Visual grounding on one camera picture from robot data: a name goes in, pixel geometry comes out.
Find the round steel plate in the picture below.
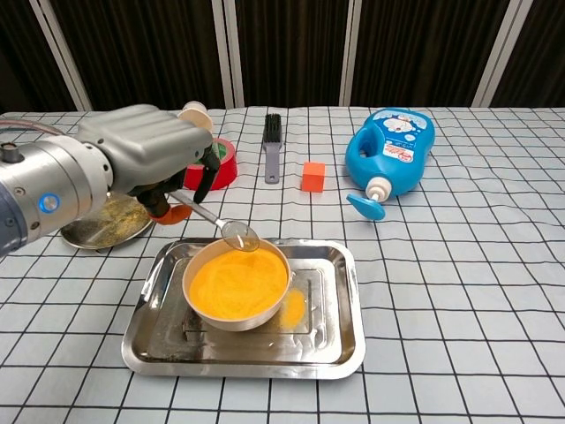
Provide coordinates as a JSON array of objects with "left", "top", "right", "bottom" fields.
[{"left": 60, "top": 192, "right": 155, "bottom": 251}]

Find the red tape roll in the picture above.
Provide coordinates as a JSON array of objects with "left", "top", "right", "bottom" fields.
[{"left": 183, "top": 137, "right": 239, "bottom": 192}]

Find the white paper cup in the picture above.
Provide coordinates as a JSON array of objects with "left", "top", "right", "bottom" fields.
[{"left": 177, "top": 101, "right": 214, "bottom": 133}]

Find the orange cube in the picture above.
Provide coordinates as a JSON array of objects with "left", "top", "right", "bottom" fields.
[{"left": 301, "top": 161, "right": 327, "bottom": 193}]

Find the blue pump detergent bottle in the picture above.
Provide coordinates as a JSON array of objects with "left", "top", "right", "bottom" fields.
[{"left": 344, "top": 108, "right": 437, "bottom": 221}]

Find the bowl of orange powder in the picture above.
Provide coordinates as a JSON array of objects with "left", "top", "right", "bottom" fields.
[{"left": 182, "top": 238, "right": 292, "bottom": 333}]

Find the white checked tablecloth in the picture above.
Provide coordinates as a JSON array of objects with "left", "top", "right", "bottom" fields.
[{"left": 0, "top": 105, "right": 565, "bottom": 424}]

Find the black grey brush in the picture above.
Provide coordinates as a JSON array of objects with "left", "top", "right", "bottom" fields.
[{"left": 262, "top": 113, "right": 283, "bottom": 185}]

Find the thin grey wire bundle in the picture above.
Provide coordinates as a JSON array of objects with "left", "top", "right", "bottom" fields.
[{"left": 0, "top": 117, "right": 61, "bottom": 139}]

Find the white partition frame post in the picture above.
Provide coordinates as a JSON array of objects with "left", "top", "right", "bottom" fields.
[
  {"left": 338, "top": 0, "right": 370, "bottom": 107},
  {"left": 210, "top": 0, "right": 248, "bottom": 110},
  {"left": 28, "top": 0, "right": 94, "bottom": 111},
  {"left": 471, "top": 0, "right": 531, "bottom": 108}
]

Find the rectangular steel tray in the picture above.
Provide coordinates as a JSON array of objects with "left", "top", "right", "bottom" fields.
[{"left": 121, "top": 238, "right": 366, "bottom": 380}]

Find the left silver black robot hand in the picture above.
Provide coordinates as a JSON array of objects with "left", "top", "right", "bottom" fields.
[{"left": 75, "top": 103, "right": 222, "bottom": 226}]

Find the silver metal spoon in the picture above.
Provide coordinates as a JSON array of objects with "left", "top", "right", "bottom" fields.
[{"left": 169, "top": 190, "right": 261, "bottom": 254}]

